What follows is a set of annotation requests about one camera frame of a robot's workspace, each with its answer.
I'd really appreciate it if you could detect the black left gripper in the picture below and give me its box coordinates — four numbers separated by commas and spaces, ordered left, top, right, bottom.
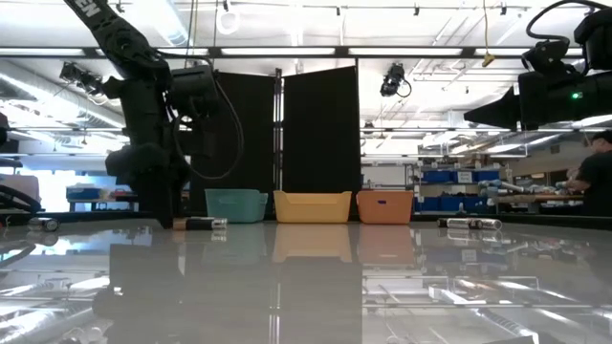
104, 141, 190, 229

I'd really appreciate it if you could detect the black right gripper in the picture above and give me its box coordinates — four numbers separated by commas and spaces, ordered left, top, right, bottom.
462, 70, 587, 131

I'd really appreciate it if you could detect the copper black Duracell battery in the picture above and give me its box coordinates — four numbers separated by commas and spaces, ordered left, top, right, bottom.
437, 218, 473, 230
172, 217, 215, 232

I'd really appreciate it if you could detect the teal plastic bin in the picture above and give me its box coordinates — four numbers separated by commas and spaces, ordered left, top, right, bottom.
204, 188, 270, 225

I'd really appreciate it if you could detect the blue storage crate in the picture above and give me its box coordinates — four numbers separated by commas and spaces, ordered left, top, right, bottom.
65, 184, 103, 202

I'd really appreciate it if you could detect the shelf with blue bins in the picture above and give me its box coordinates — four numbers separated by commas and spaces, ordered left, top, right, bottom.
413, 164, 503, 215

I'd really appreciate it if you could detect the wooden workbench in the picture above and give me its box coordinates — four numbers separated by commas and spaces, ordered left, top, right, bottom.
496, 193, 587, 214

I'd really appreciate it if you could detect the black folding screen panel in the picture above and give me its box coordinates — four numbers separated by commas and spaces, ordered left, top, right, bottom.
189, 70, 277, 222
281, 65, 362, 222

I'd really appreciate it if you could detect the person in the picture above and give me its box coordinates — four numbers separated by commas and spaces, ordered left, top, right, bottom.
566, 130, 612, 217

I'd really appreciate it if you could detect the black curved chair part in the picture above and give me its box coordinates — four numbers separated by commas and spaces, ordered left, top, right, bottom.
0, 183, 47, 215

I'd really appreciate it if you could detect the yellow plastic bin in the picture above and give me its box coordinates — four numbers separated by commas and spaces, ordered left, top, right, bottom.
273, 189, 354, 225

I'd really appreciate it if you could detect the orange plastic bin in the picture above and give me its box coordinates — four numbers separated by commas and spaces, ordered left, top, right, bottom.
355, 189, 415, 226

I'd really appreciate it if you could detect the black ceiling spotlight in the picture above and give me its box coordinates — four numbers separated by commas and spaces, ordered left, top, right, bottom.
58, 61, 107, 97

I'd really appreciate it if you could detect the yellow hanging cord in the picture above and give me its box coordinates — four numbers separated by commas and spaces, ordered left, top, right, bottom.
481, 0, 496, 68

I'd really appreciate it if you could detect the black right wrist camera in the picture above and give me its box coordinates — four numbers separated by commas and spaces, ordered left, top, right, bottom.
521, 39, 571, 74

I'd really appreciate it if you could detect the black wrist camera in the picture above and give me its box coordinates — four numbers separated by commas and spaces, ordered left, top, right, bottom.
521, 39, 571, 74
169, 65, 222, 120

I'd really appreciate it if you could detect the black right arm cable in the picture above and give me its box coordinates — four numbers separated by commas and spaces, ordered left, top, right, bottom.
525, 0, 611, 44

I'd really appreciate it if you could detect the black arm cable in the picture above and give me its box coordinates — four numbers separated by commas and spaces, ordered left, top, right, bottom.
170, 78, 245, 182
525, 0, 611, 44

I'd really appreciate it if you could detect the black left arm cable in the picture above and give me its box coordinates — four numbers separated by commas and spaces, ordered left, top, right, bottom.
170, 78, 245, 182

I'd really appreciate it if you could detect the black overhead camera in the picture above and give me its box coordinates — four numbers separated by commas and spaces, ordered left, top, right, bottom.
380, 61, 413, 99

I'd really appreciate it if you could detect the black aluminium table frame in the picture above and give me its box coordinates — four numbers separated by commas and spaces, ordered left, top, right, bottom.
0, 209, 612, 229

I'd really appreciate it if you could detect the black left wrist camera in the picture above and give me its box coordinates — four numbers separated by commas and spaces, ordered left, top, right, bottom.
169, 65, 222, 120

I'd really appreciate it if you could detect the black overhead frame beam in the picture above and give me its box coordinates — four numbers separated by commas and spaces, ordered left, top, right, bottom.
0, 45, 612, 61

